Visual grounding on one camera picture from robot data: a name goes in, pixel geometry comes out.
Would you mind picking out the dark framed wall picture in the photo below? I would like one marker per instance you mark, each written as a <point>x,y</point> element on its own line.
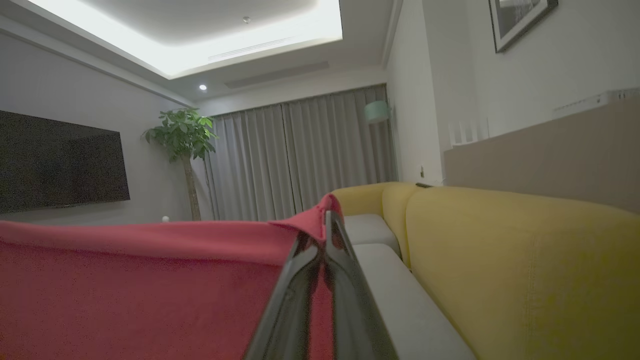
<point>520,15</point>

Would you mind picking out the white ceiling air vent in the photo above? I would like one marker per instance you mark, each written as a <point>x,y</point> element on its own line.
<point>250,49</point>

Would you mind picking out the black wall television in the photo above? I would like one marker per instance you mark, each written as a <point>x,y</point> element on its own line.
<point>55,160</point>

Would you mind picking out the yellow sofa backrest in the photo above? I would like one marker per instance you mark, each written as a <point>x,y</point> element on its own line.
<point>525,280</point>
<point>380,200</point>

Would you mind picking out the green potted tree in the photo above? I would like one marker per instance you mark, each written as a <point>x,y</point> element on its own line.
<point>182,135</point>

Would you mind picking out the teal lamp shade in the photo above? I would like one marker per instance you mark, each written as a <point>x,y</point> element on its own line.
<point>376,111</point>

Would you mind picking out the beige panel behind sofa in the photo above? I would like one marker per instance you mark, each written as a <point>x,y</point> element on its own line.
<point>550,160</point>

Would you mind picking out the white slatted object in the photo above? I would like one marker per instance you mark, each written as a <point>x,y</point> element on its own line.
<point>467,134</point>

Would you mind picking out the small black flat object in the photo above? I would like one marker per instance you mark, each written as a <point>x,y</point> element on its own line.
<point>424,185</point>

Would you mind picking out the red shirt striped white cuffs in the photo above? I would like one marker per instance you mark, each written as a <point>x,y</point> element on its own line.
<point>125,290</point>

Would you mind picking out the grey curtain panel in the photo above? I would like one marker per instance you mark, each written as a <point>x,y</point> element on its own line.
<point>340,145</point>
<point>250,165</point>

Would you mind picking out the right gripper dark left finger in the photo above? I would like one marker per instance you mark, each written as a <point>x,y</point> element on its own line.
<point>285,310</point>

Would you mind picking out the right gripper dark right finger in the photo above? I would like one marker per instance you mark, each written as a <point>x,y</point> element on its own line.
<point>355,310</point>

